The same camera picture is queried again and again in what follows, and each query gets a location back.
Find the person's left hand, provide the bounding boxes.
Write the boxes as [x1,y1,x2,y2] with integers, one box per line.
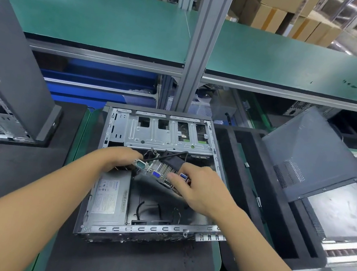
[94,143,146,177]

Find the person's right hand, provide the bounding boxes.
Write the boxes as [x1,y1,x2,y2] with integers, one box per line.
[161,160,244,224]

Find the green motherboard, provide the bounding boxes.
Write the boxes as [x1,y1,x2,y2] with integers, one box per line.
[130,154,193,194]

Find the dark grey computer case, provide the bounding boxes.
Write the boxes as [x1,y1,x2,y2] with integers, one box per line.
[72,99,241,257]

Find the grey case side panel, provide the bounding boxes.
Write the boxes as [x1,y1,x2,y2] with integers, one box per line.
[254,101,357,210]

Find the distant computer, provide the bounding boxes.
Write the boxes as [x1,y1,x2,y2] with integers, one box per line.
[283,99,312,119]

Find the silver computer case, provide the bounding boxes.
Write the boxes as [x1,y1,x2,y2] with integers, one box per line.
[0,0,76,151]

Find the person's left forearm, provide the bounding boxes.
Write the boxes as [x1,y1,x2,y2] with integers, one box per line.
[0,139,126,271]

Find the person's right forearm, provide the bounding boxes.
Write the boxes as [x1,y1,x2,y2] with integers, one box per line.
[208,201,333,271]

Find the silver power supply unit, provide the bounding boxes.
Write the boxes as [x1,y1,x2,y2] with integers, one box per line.
[85,165,134,219]

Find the black divided foam tray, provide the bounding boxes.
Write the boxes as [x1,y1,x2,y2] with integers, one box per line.
[198,123,343,271]

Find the blue plastic crate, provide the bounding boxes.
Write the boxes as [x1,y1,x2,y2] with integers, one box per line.
[28,52,165,117]

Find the clear plastic bag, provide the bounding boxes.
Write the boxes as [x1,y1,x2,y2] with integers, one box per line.
[193,87,223,120]

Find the long green workbench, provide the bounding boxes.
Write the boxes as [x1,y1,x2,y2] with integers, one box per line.
[0,0,357,114]

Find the grey metal conveyor plate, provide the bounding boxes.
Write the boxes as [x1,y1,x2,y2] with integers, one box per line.
[301,177,357,245]

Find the scattered small black screws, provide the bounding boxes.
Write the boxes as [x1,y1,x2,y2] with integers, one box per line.
[340,77,357,89]

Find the thick aluminium frame post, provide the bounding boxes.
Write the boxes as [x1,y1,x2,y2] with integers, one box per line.
[170,0,238,118]

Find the aluminium conveyor frame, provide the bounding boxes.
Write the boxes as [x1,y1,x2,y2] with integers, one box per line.
[314,146,357,271]

